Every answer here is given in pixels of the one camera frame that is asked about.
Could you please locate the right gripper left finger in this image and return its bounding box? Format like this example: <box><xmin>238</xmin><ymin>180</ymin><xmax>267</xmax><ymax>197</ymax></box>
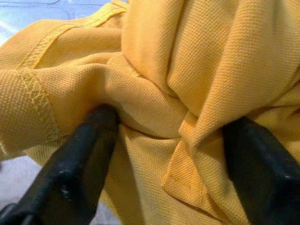
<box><xmin>0</xmin><ymin>105</ymin><xmax>120</xmax><ymax>225</ymax></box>

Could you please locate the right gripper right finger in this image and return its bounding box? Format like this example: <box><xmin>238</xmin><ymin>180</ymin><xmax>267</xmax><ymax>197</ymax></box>
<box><xmin>222</xmin><ymin>118</ymin><xmax>300</xmax><ymax>225</ymax></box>

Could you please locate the yellow shirt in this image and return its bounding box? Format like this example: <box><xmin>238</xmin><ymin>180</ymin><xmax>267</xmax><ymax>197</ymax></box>
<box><xmin>0</xmin><ymin>0</ymin><xmax>300</xmax><ymax>225</ymax></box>

